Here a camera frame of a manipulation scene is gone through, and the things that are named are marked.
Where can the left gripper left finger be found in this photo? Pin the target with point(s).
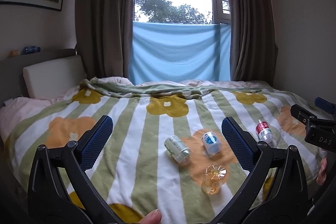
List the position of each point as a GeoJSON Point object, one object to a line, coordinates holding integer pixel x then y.
{"type": "Point", "coordinates": [59, 188]}

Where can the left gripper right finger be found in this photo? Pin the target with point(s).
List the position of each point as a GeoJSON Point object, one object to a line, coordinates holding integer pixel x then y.
{"type": "Point", "coordinates": [287, 196]}

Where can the amber clear plastic cup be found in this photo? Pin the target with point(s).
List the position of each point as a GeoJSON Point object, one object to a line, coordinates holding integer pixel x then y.
{"type": "Point", "coordinates": [213, 179]}

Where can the red label clear cup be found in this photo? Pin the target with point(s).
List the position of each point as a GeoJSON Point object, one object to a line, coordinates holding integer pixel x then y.
{"type": "Point", "coordinates": [263, 131]}

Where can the person's right hand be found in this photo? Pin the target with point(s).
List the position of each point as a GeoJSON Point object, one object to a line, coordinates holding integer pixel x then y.
{"type": "Point", "coordinates": [321, 178]}

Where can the person's left hand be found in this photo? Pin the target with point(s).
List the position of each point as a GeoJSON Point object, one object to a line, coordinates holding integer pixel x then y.
{"type": "Point", "coordinates": [154, 217]}

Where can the right brown curtain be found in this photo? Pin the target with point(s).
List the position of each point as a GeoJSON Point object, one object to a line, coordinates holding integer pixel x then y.
{"type": "Point", "coordinates": [253, 49]}

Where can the brown curtain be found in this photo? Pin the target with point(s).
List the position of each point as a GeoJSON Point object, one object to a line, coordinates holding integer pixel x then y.
{"type": "Point", "coordinates": [253, 49]}
{"type": "Point", "coordinates": [104, 32]}

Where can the white headboard cushion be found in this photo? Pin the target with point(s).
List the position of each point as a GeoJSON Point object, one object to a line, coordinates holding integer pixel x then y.
{"type": "Point", "coordinates": [50, 79]}

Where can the floral striped blanket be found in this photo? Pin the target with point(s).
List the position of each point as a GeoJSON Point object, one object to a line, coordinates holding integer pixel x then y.
{"type": "Point", "coordinates": [134, 173]}

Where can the grey bed headboard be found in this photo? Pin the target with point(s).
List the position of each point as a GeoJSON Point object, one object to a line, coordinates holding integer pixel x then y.
{"type": "Point", "coordinates": [12, 80]}

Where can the blue toy car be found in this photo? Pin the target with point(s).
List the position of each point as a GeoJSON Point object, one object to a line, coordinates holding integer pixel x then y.
{"type": "Point", "coordinates": [30, 50]}

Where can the small orange toy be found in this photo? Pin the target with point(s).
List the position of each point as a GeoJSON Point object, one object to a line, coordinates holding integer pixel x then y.
{"type": "Point", "coordinates": [14, 53]}

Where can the light blue hanging cloth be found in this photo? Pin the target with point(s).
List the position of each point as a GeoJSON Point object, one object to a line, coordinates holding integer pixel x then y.
{"type": "Point", "coordinates": [178, 52]}

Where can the left brown curtain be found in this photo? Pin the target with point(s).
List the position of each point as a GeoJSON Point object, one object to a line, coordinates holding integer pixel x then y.
{"type": "Point", "coordinates": [104, 32]}

